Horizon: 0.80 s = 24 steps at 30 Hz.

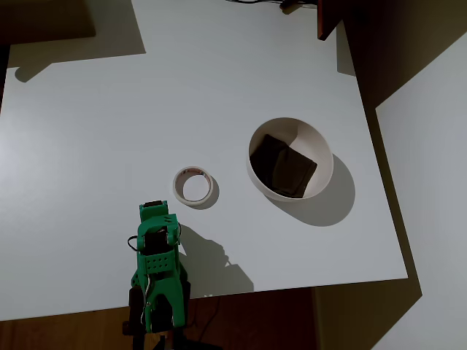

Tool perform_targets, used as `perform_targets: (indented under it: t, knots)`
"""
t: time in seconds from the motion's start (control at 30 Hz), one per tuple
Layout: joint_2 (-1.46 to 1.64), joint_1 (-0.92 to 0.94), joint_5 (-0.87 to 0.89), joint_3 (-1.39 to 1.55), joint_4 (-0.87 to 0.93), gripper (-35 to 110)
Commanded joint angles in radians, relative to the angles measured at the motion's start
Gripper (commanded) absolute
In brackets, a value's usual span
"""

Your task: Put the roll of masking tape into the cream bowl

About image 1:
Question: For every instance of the dark furniture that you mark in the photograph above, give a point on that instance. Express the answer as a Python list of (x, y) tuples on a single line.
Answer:
[(44, 18)]

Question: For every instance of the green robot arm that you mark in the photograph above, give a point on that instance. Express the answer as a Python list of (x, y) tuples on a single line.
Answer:
[(160, 263)]

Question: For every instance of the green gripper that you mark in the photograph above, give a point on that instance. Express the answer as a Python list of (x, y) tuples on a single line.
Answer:
[(152, 206)]

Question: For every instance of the white round bowl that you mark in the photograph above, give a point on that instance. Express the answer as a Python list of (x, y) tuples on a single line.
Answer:
[(318, 146)]

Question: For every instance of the brown wooden board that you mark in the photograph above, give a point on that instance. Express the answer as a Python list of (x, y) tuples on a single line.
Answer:
[(324, 18)]

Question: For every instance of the white masking tape roll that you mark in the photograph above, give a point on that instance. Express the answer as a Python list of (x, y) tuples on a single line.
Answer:
[(177, 190)]

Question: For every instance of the dark folded cloth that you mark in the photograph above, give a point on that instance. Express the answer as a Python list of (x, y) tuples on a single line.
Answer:
[(284, 168)]

